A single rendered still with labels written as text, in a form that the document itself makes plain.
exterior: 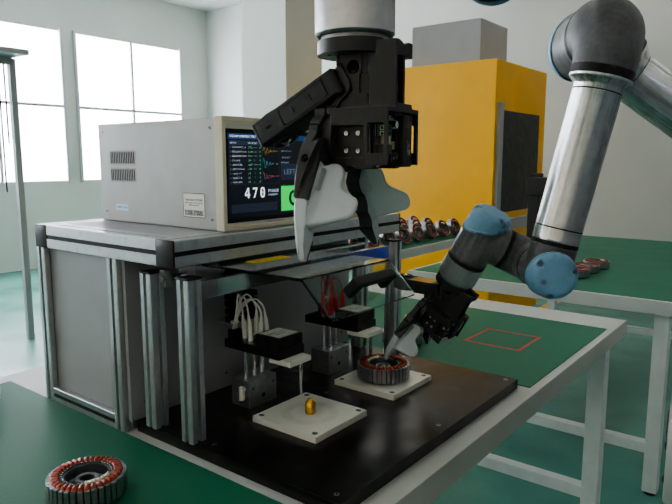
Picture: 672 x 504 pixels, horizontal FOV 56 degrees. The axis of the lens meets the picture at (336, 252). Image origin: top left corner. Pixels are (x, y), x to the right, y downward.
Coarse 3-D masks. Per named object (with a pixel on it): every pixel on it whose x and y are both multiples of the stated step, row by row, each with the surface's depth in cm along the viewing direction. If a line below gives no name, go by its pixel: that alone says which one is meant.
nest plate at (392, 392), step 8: (344, 376) 135; (352, 376) 135; (416, 376) 135; (424, 376) 135; (336, 384) 133; (344, 384) 132; (352, 384) 131; (360, 384) 130; (368, 384) 130; (376, 384) 130; (392, 384) 130; (400, 384) 130; (408, 384) 130; (416, 384) 131; (368, 392) 128; (376, 392) 127; (384, 392) 126; (392, 392) 126; (400, 392) 126; (408, 392) 129; (392, 400) 125
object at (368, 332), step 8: (320, 312) 144; (368, 312) 136; (312, 320) 141; (320, 320) 139; (344, 320) 136; (352, 320) 134; (360, 320) 134; (368, 320) 137; (328, 328) 142; (336, 328) 144; (344, 328) 135; (352, 328) 134; (360, 328) 134; (368, 328) 137; (376, 328) 137; (328, 336) 142; (336, 336) 144; (360, 336) 134; (368, 336) 133; (328, 344) 143
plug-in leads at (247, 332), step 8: (240, 296) 121; (240, 304) 121; (256, 304) 121; (248, 312) 119; (256, 312) 124; (264, 312) 122; (232, 320) 124; (248, 320) 119; (256, 320) 124; (264, 320) 122; (232, 328) 123; (240, 328) 124; (248, 328) 119; (256, 328) 124; (264, 328) 123; (232, 336) 122; (240, 336) 124; (248, 336) 119
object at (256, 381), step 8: (240, 376) 123; (256, 376) 123; (264, 376) 123; (272, 376) 125; (232, 384) 123; (240, 384) 121; (248, 384) 120; (256, 384) 121; (264, 384) 123; (272, 384) 125; (232, 392) 123; (248, 392) 120; (256, 392) 122; (264, 392) 123; (272, 392) 125; (232, 400) 123; (248, 400) 120; (256, 400) 122; (264, 400) 124; (248, 408) 121
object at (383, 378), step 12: (360, 360) 134; (372, 360) 137; (384, 360) 138; (396, 360) 136; (360, 372) 132; (372, 372) 130; (384, 372) 129; (396, 372) 129; (408, 372) 132; (384, 384) 130
